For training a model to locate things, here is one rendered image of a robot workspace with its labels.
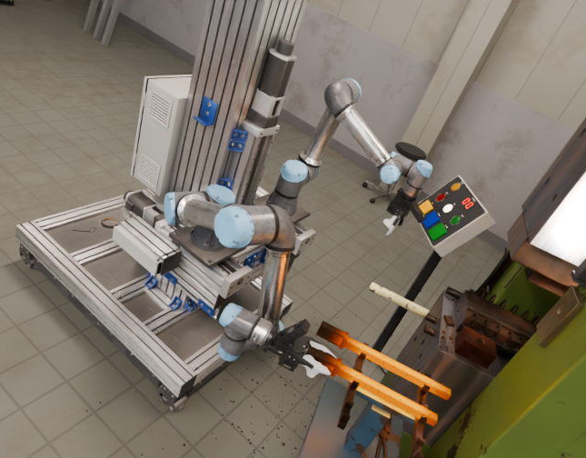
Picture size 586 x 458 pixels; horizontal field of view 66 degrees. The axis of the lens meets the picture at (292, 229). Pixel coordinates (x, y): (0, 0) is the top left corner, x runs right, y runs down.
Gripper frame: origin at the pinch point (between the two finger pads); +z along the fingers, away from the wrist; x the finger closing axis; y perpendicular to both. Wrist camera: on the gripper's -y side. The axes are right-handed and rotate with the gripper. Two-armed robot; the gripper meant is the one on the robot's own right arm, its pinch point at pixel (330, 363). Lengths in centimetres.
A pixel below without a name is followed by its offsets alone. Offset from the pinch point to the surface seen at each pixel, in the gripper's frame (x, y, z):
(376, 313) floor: -155, 93, 28
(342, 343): -9.5, -0.6, 1.3
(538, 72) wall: -360, -65, 70
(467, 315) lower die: -47, -6, 39
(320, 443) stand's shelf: 6.0, 26.5, 8.8
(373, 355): -10.7, -0.7, 11.5
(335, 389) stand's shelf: -16.3, 26.5, 7.9
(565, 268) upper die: -46, -39, 54
